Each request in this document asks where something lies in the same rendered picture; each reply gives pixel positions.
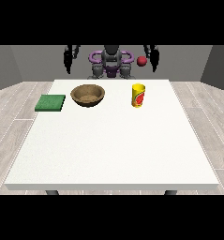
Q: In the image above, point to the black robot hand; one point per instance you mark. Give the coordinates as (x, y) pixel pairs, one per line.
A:
(154, 59)
(68, 61)

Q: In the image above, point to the small red ball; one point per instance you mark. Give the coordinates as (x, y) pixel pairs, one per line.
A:
(141, 61)

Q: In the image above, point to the brown wooden bowl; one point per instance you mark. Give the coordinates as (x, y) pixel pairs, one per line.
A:
(87, 95)

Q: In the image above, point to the yellow cup with melon print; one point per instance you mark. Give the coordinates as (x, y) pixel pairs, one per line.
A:
(138, 96)

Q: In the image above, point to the green square pad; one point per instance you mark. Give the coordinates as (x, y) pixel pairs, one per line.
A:
(50, 102)

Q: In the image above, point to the grey robot trunk purple rings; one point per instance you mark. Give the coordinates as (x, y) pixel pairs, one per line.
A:
(111, 64)

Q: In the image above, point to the dark table leg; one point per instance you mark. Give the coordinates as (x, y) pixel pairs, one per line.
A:
(52, 192)
(170, 192)

